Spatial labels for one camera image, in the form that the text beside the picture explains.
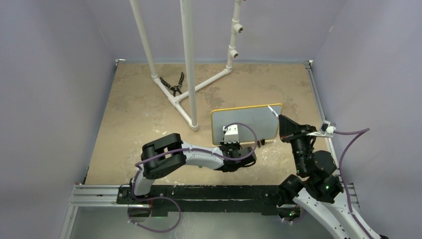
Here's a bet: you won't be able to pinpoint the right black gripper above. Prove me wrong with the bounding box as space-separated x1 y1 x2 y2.
278 114 317 174

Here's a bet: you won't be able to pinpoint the yellow framed whiteboard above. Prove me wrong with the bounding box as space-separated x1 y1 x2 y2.
211 103 283 145

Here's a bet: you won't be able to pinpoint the white green marker pen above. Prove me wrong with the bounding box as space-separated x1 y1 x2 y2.
267 105 279 118

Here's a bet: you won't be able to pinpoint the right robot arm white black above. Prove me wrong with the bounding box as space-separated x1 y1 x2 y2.
278 115 385 239

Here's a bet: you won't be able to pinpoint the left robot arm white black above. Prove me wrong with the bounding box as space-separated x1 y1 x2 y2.
129 133 257 204

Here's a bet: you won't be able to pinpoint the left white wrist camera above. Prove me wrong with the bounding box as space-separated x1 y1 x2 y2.
222 124 239 144

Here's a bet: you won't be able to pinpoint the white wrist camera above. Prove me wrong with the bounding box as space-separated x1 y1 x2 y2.
222 124 239 144
307 120 336 138

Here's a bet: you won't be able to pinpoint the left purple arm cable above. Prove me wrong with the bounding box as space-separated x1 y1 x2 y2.
131 122 259 200

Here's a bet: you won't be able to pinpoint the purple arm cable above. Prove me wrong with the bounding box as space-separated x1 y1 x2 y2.
131 122 259 200
333 127 375 239

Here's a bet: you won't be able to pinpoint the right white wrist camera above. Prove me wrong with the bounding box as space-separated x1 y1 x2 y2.
307 120 336 138

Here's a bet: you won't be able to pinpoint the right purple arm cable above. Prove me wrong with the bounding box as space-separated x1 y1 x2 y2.
333 127 375 239

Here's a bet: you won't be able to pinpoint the black handled pliers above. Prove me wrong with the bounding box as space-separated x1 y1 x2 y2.
159 71 186 97

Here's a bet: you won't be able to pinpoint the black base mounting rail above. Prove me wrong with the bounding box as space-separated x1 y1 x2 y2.
116 184 312 219

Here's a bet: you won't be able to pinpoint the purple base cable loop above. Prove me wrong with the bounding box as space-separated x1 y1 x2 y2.
127 195 183 233

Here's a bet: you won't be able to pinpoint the white PVC pipe frame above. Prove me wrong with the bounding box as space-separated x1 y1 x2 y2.
130 0 244 131

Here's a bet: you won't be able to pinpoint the aluminium extrusion frame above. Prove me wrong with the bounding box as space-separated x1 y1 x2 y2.
59 184 359 239

